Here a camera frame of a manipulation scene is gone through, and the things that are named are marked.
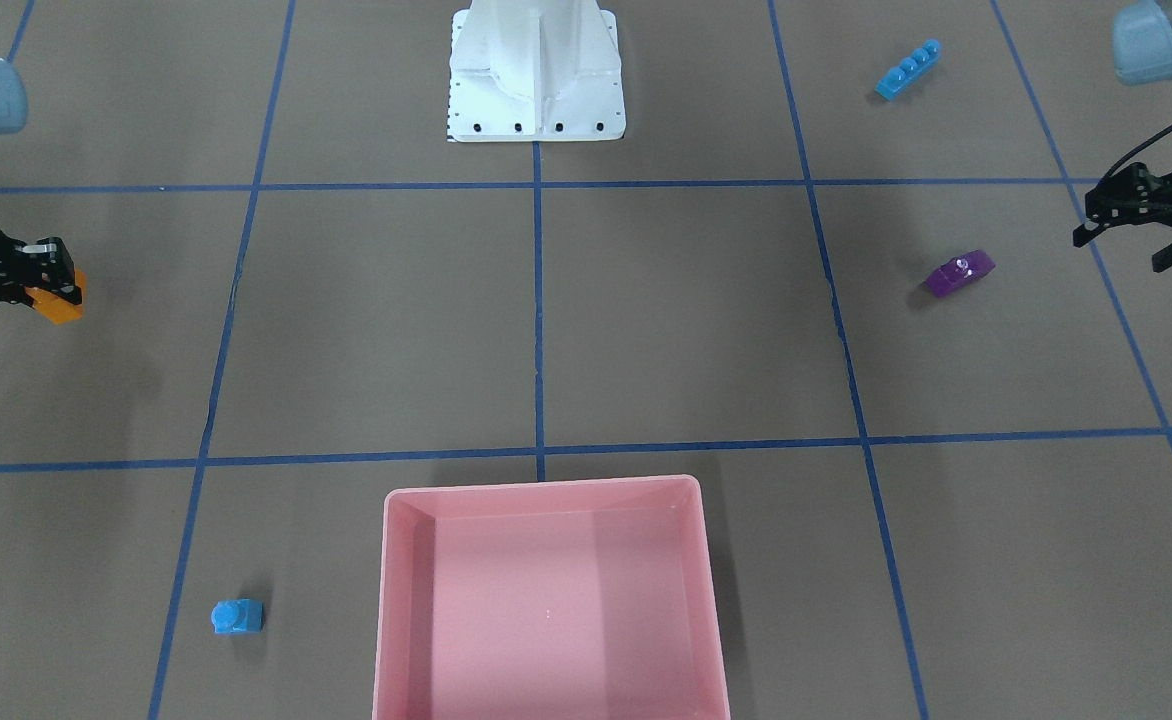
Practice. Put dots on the purple block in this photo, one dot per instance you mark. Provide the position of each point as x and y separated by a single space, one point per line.
958 273

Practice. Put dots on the orange block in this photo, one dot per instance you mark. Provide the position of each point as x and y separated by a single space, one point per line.
56 307

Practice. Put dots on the small blue block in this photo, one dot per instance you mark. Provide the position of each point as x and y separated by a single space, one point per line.
237 617

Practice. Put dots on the long blue studded block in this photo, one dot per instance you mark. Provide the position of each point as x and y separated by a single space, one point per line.
909 70

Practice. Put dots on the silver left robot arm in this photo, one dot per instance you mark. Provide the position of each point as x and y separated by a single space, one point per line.
1142 54

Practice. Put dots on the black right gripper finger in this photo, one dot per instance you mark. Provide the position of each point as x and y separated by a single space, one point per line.
69 295
51 261

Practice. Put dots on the pink plastic box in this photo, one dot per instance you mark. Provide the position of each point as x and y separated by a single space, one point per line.
576 599

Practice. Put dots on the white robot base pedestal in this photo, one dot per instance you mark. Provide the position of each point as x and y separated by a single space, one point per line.
535 71

